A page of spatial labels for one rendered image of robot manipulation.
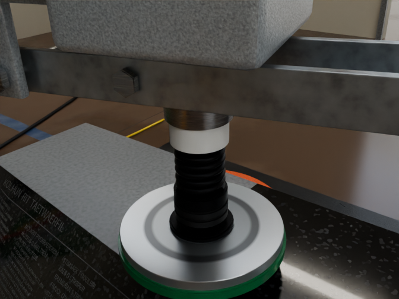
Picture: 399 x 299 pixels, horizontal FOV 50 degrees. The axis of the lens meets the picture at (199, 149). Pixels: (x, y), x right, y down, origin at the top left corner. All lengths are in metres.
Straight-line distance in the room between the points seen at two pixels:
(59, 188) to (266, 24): 0.55
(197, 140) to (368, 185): 1.98
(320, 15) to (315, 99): 5.33
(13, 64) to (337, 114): 0.33
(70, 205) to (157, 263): 0.26
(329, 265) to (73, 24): 0.43
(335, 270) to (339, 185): 1.77
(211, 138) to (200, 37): 0.16
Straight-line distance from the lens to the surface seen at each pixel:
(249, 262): 0.52
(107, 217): 0.70
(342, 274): 0.61
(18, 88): 0.52
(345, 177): 2.45
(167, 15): 0.35
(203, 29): 0.34
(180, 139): 0.48
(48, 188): 0.80
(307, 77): 0.38
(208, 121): 0.46
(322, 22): 5.71
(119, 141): 0.92
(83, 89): 0.49
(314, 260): 0.62
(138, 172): 0.80
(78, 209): 0.73
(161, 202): 0.61
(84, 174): 0.82
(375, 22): 5.49
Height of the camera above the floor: 1.23
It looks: 28 degrees down
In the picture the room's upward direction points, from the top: 1 degrees counter-clockwise
